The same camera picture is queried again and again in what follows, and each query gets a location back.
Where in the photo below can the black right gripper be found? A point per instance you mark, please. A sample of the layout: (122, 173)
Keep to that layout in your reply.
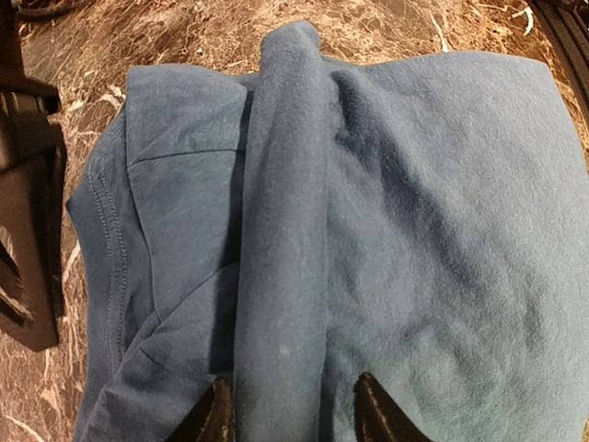
(33, 161)

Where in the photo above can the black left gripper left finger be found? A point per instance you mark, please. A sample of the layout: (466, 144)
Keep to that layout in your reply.
(210, 419)

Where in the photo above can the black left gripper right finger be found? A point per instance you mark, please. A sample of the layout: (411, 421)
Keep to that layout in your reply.
(377, 418)

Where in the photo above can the blue garment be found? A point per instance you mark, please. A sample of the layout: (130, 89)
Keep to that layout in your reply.
(424, 220)

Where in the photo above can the black front rail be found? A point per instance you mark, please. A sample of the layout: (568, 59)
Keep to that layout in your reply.
(566, 25)

